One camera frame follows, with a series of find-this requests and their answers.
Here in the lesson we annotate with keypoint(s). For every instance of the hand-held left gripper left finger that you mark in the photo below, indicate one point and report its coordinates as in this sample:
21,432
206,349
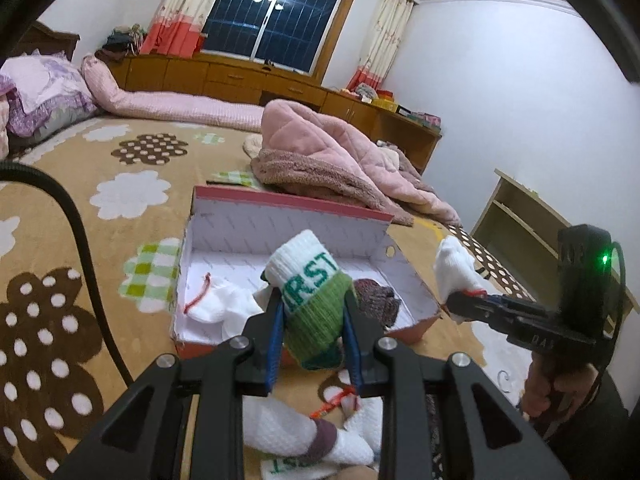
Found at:
272,342

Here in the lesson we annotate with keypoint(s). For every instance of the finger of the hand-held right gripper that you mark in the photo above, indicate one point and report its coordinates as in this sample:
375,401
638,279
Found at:
470,310
492,300

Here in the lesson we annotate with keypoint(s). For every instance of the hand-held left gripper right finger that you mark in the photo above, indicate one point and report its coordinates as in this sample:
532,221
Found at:
351,345

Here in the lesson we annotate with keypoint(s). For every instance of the white sock with red thread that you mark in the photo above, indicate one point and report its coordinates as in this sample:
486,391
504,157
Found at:
212,305
452,265

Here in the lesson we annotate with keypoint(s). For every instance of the green and white sock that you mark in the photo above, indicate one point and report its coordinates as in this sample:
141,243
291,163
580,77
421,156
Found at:
307,280

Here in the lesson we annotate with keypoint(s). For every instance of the white sock with maroon toe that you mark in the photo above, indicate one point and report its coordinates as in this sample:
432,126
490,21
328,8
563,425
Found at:
280,425

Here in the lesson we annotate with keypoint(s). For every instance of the red cardboard box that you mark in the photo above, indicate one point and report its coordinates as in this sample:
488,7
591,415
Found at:
280,230

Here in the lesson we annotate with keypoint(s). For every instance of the person's right forearm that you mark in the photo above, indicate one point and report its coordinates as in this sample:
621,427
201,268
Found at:
600,435

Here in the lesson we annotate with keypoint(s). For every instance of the person's right hand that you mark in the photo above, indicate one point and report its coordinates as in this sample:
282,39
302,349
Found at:
540,390

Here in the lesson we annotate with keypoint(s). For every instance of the maroon knit sock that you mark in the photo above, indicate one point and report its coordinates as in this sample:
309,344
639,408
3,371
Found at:
377,300

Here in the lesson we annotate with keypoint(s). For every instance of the light wooden shelf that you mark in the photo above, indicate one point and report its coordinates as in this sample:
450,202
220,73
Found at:
525,220

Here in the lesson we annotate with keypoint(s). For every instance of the cream cloth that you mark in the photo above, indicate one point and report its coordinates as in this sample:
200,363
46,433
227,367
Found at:
389,155

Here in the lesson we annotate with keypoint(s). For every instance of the colourful box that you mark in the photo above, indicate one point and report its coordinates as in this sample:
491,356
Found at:
425,119

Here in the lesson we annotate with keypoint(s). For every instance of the pink crumpled blanket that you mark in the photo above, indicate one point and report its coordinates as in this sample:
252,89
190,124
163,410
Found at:
320,150

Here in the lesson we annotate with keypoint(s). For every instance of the yellow box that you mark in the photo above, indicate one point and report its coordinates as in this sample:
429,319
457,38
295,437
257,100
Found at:
385,100

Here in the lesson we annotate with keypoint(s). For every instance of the pink checked quilt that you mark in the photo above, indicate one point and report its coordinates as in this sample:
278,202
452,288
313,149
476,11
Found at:
165,105

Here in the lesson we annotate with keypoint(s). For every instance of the long wooden cabinet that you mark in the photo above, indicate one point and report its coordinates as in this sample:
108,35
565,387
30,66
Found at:
220,77

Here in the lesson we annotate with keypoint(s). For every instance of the floral curtain with red hem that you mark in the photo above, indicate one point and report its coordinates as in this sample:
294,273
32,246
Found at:
382,40
175,15

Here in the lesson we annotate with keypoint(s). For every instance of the window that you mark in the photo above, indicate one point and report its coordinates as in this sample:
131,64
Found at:
275,10

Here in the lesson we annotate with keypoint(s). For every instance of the pile of folded clothes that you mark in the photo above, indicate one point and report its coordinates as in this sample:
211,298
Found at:
120,42

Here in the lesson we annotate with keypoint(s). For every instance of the purple floral pillow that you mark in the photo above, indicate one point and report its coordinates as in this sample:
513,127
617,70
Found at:
45,85

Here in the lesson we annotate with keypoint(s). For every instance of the dark wooden headboard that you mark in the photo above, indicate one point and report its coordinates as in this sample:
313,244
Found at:
50,40

